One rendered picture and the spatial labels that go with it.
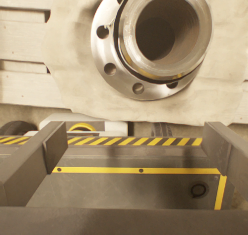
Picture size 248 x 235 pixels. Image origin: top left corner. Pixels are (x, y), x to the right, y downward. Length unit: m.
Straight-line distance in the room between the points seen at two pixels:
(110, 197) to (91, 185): 0.05
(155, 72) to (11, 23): 0.42
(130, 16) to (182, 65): 0.08
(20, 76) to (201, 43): 0.45
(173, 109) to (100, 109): 0.19
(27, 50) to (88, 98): 0.20
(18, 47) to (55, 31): 0.12
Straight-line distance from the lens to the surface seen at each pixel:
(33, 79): 0.54
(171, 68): 0.23
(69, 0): 0.48
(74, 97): 0.49
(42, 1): 0.53
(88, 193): 0.41
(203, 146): 0.17
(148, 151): 0.34
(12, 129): 0.64
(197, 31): 0.25
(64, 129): 0.16
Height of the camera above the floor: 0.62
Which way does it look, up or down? 73 degrees down
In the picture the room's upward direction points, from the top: 175 degrees counter-clockwise
